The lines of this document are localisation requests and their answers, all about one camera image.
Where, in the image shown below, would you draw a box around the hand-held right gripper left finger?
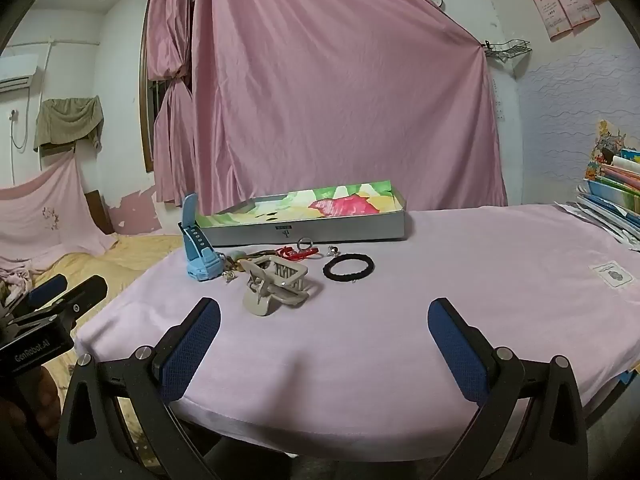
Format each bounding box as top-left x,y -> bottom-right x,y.
56,296 -> 223,480

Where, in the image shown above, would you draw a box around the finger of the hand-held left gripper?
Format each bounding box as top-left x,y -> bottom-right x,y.
12,274 -> 109,327
26,273 -> 69,312

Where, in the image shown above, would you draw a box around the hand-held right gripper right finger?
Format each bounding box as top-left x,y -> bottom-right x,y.
425,297 -> 590,480

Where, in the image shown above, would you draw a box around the blue wrist watch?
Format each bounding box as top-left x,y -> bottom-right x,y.
180,193 -> 226,283

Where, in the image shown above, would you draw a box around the beige hair claw clip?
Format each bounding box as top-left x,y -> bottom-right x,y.
239,255 -> 309,317

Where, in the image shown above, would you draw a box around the green yellow keychain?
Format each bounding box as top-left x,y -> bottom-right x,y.
226,248 -> 273,274

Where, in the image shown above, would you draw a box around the red string cord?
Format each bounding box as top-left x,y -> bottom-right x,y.
272,245 -> 321,262

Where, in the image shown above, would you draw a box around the black hair tie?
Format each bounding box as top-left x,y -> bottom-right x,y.
322,255 -> 375,282

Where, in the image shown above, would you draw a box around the floral printed grey box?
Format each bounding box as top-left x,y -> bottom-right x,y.
195,180 -> 407,246

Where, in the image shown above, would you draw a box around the person's left hand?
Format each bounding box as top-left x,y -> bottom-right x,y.
20,366 -> 64,428

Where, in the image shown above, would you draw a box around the crumpled pink cloth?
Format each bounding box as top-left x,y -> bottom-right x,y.
0,259 -> 37,292

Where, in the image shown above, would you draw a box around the yellow blanket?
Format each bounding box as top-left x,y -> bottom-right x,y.
0,232 -> 185,461

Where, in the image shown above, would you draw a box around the pink tablecloth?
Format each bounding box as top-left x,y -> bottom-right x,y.
75,203 -> 640,461

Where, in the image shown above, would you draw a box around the pink embroidered sheet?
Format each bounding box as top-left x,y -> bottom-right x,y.
0,150 -> 118,271

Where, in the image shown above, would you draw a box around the dark wooden board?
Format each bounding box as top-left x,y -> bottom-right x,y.
85,190 -> 114,236

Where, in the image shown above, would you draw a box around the olive green cloth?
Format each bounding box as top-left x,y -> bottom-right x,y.
33,96 -> 105,153

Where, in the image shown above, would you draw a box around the white cloth label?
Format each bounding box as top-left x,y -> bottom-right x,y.
588,260 -> 635,289

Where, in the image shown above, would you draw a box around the tied pink curtain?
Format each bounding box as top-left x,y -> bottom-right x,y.
145,0 -> 199,206

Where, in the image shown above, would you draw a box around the white air conditioner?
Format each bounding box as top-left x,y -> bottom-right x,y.
0,55 -> 39,93

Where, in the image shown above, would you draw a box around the stack of colourful books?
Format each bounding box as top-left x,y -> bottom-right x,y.
555,120 -> 640,252

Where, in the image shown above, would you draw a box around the large pink curtain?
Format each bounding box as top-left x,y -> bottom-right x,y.
191,0 -> 509,213

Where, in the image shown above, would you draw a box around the wall socket with cable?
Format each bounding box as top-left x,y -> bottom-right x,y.
7,37 -> 53,151

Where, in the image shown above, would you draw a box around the wooden window frame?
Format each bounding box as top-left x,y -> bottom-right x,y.
139,10 -> 157,173

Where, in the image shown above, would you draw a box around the wire wall basket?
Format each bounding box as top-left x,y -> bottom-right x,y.
481,38 -> 533,65

